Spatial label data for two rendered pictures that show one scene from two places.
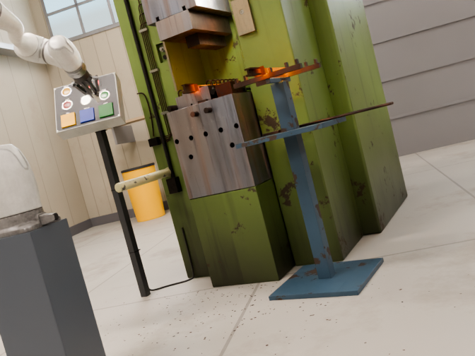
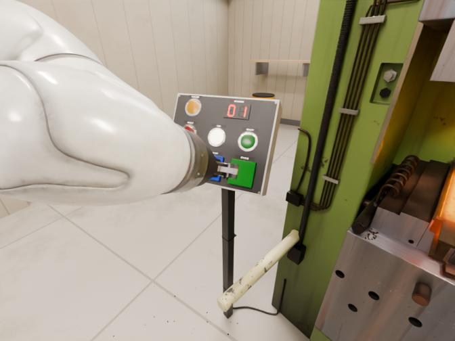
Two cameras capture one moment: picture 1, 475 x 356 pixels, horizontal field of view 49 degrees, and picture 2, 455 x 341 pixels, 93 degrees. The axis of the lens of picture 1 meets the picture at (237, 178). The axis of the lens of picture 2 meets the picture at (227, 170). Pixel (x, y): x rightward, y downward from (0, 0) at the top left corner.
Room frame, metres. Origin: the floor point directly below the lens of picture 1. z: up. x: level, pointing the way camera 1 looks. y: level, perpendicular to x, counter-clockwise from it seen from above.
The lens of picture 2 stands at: (2.14, 0.42, 1.31)
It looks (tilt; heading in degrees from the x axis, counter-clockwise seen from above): 28 degrees down; 19
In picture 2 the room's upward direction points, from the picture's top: straight up
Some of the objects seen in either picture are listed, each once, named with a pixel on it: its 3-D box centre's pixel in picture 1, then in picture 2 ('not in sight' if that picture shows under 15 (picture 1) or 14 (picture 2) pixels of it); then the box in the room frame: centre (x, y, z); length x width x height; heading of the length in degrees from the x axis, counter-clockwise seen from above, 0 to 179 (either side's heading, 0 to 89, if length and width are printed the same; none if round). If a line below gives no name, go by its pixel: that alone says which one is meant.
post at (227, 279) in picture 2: (119, 200); (227, 246); (2.81, 0.64, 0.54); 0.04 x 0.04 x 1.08; 62
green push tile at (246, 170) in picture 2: (106, 110); (242, 173); (2.68, 0.56, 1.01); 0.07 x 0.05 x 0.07; 87
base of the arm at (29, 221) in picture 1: (25, 221); not in sight; (1.62, 0.67, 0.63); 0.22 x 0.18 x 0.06; 76
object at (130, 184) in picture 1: (145, 179); (265, 264); (2.70, 0.46, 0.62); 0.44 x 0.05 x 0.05; 152
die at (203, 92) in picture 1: (213, 95); (438, 197); (2.80, 0.02, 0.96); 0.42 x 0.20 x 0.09; 152
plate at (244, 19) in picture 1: (243, 15); not in sight; (2.58, -0.22, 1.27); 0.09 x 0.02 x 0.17; 62
